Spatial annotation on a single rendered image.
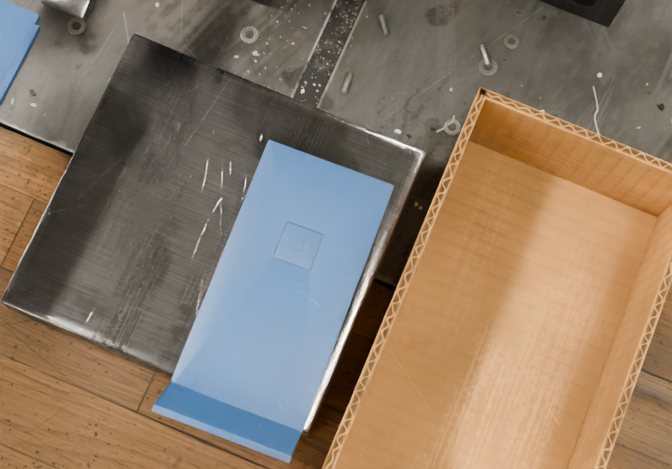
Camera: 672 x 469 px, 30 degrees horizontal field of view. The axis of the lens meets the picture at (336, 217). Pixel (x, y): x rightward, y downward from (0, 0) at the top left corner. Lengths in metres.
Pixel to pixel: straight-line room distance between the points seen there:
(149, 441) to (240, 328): 0.08
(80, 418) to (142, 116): 0.16
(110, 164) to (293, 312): 0.12
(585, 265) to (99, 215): 0.26
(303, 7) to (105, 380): 0.23
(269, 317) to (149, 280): 0.06
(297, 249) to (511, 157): 0.13
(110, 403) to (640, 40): 0.35
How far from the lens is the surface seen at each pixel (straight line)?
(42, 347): 0.67
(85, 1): 0.63
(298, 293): 0.64
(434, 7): 0.72
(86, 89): 0.70
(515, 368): 0.66
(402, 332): 0.66
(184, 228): 0.65
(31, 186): 0.69
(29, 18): 0.62
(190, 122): 0.67
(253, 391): 0.63
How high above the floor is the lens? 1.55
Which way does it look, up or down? 75 degrees down
